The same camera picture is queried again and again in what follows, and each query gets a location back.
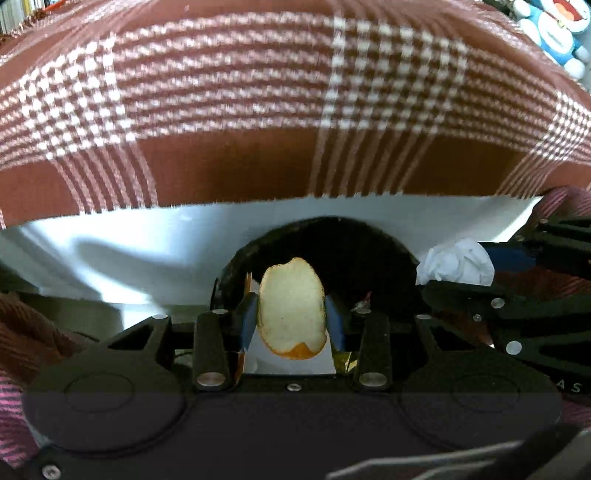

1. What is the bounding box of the person's left forearm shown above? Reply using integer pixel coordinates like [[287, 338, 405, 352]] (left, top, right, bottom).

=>
[[0, 367, 40, 469]]

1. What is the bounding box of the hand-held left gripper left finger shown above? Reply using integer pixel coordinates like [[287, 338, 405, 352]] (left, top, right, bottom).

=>
[[105, 292, 260, 392]]

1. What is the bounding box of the blue cat plush toy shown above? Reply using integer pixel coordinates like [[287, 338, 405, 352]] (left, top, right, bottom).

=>
[[510, 0, 591, 82]]

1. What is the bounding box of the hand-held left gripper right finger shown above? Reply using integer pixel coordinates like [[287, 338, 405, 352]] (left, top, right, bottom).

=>
[[324, 294, 463, 391]]

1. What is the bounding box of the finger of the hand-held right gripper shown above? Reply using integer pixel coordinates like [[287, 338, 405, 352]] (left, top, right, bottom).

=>
[[421, 281, 591, 371], [477, 213, 591, 274]]

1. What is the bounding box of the red plaid blanket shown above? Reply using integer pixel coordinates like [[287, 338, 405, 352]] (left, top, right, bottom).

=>
[[0, 0, 591, 230]]

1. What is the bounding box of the white tissue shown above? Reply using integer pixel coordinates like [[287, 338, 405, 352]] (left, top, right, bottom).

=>
[[415, 237, 496, 288]]

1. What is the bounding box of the yellow gold wrapper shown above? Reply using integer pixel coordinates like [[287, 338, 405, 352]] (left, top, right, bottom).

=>
[[333, 350, 358, 376]]

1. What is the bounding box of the white furniture panel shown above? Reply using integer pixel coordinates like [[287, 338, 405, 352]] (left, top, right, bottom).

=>
[[0, 194, 546, 306]]

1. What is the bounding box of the trash bin with black bag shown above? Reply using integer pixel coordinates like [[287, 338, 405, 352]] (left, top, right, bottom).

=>
[[210, 215, 422, 325]]

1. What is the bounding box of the brown woven cloth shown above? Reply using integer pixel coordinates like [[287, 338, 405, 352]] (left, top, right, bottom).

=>
[[0, 291, 101, 385]]

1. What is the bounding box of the row of pale-spined books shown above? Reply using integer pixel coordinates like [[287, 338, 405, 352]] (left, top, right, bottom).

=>
[[0, 0, 66, 36]]

